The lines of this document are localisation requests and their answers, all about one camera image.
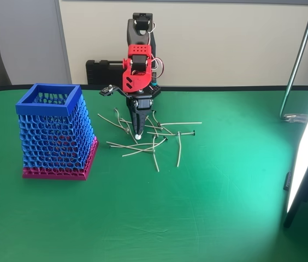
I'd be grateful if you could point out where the blue pink lattice basket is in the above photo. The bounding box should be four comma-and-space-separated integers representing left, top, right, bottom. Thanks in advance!
15, 83, 99, 182

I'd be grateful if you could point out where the black plastic tool case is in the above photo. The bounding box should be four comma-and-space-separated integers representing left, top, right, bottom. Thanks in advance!
85, 59, 129, 86

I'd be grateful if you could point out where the green cloth with black rim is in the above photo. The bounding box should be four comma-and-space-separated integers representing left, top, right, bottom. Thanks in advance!
0, 84, 308, 262

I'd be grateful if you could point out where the black framed LED light panel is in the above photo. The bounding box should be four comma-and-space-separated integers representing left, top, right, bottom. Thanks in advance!
283, 70, 308, 229

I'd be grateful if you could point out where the chrome metal stand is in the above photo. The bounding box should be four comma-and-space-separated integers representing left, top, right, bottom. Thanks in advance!
279, 0, 308, 125

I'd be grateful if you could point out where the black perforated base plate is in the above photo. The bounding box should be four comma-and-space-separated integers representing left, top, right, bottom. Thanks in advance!
147, 84, 162, 99

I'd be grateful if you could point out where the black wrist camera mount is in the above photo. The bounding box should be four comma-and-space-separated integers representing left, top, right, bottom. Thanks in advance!
99, 84, 133, 99

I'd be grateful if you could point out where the white red servo cable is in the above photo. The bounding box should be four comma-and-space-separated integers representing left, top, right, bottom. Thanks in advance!
147, 20, 167, 80

